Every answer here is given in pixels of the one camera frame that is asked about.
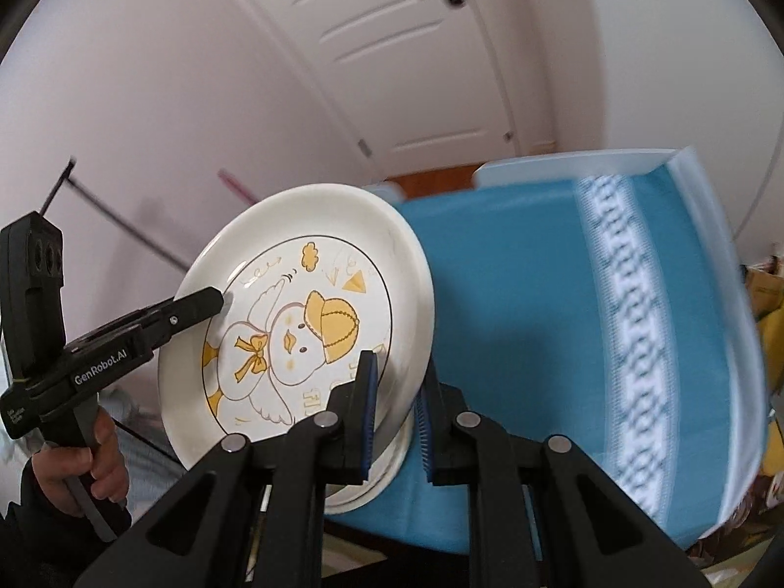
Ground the white duck cartoon plate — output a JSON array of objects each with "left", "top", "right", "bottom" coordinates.
[{"left": 158, "top": 183, "right": 435, "bottom": 467}]

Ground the plain white plate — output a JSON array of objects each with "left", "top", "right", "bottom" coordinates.
[{"left": 320, "top": 402, "right": 419, "bottom": 516}]

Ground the white entrance door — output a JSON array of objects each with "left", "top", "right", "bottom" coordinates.
[{"left": 238, "top": 0, "right": 556, "bottom": 176}]

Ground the person's left hand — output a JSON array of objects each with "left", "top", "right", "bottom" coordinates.
[{"left": 32, "top": 408, "right": 129, "bottom": 516}]

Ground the yellow bags pile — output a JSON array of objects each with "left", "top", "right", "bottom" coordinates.
[{"left": 743, "top": 267, "right": 784, "bottom": 393}]

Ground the pink handled mop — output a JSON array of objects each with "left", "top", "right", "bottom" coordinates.
[{"left": 218, "top": 169, "right": 259, "bottom": 206}]

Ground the black clothes rack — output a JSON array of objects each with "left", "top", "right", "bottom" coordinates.
[{"left": 40, "top": 157, "right": 189, "bottom": 275}]

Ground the white folding table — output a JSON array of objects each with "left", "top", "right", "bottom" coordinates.
[{"left": 360, "top": 146, "right": 774, "bottom": 522}]

